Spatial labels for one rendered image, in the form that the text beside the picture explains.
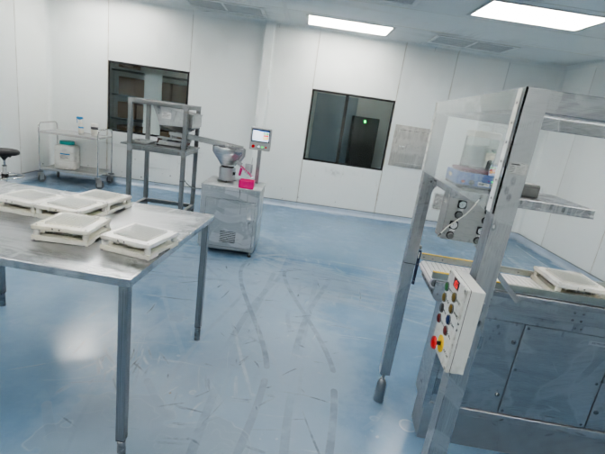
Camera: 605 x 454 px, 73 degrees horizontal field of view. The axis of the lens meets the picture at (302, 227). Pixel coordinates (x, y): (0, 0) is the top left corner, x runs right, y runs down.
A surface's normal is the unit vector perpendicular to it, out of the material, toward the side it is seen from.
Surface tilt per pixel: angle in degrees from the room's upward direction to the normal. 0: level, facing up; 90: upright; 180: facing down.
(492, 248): 90
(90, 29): 90
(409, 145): 90
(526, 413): 90
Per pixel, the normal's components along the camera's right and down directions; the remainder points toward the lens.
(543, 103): -0.09, 0.26
